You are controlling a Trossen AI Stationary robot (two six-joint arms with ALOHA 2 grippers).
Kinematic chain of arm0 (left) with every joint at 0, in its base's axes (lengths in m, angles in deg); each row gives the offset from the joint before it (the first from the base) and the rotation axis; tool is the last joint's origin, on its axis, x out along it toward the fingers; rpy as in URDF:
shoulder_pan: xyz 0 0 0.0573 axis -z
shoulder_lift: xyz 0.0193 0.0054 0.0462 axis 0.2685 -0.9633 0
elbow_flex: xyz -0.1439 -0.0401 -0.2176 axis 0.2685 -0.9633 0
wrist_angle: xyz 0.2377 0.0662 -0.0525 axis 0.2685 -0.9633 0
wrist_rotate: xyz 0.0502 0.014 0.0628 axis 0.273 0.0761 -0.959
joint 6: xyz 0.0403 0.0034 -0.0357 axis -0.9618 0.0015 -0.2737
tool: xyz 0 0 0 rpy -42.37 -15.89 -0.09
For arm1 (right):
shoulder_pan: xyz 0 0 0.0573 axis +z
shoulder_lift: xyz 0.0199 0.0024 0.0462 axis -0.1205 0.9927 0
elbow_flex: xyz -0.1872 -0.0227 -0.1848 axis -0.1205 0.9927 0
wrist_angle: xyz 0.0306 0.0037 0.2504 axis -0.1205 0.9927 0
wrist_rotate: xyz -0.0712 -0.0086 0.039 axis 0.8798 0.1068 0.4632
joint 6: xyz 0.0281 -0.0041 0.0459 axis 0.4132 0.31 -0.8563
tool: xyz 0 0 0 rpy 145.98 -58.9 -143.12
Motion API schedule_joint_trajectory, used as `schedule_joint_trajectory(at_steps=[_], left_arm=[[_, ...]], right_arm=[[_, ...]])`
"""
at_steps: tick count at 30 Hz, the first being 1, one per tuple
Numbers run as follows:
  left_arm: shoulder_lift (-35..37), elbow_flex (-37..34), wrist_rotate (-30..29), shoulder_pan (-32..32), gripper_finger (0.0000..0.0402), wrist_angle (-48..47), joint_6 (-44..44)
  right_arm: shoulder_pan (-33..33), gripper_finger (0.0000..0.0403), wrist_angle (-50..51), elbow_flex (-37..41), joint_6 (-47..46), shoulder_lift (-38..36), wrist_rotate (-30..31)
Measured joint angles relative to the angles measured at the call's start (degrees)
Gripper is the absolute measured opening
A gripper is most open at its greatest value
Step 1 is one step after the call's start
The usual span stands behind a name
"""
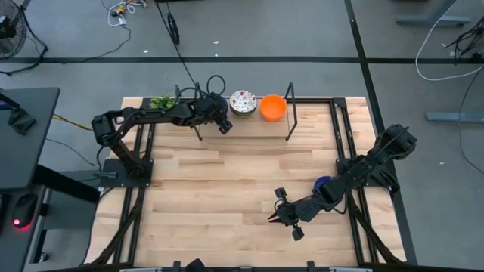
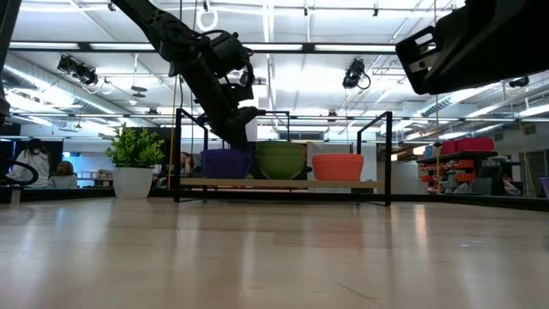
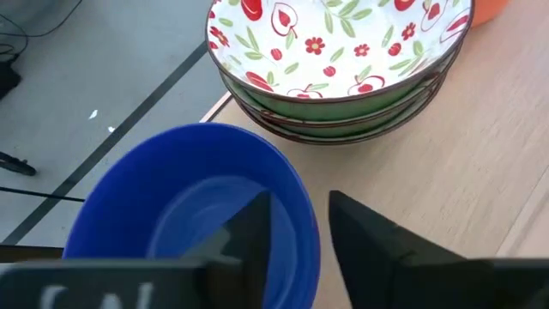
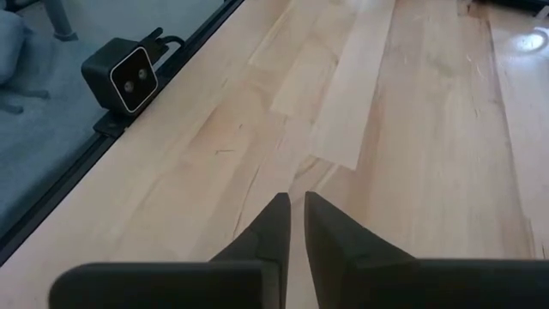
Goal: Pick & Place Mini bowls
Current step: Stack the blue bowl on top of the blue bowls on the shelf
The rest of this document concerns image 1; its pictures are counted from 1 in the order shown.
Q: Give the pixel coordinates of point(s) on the black table-level camera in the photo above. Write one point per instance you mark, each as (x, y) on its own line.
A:
(194, 266)

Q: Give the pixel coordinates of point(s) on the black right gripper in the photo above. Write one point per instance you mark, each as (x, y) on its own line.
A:
(295, 211)

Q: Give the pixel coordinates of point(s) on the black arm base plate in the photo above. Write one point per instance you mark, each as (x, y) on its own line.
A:
(382, 177)
(113, 181)

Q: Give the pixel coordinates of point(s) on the grey desk foot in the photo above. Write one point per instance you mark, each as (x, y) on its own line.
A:
(431, 19)
(453, 116)

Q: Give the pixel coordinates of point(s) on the black desk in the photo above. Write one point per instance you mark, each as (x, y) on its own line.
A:
(26, 151)

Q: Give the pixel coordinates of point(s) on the green plant in white pot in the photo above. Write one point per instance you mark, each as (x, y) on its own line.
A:
(162, 102)

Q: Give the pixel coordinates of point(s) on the black aluminium table frame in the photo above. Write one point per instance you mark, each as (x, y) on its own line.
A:
(321, 100)

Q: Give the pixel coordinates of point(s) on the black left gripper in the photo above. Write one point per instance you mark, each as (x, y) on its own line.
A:
(215, 107)

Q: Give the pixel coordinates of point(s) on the black floor fan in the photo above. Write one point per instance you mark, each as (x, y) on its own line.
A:
(11, 36)

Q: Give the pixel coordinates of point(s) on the orange plastic bowl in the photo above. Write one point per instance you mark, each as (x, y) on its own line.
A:
(273, 107)

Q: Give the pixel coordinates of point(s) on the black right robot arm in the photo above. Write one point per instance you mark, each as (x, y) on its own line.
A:
(370, 162)

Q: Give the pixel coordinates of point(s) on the black desk stand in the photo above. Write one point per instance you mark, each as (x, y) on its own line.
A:
(20, 121)

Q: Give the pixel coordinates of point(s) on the black mouse with red light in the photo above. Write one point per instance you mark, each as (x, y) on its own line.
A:
(24, 209)

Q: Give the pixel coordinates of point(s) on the green floral ceramic bowl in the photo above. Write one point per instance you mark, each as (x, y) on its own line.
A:
(243, 101)
(242, 114)

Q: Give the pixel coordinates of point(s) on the grey side desk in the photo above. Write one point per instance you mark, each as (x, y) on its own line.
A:
(11, 249)

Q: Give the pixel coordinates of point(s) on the blue plastic bowl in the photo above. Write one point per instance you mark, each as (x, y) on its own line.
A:
(227, 102)
(319, 183)

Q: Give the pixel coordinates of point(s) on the wooden shelf with black legs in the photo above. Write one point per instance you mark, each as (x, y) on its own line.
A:
(257, 128)

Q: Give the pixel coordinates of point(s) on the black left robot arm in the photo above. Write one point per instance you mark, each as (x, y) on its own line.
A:
(162, 115)

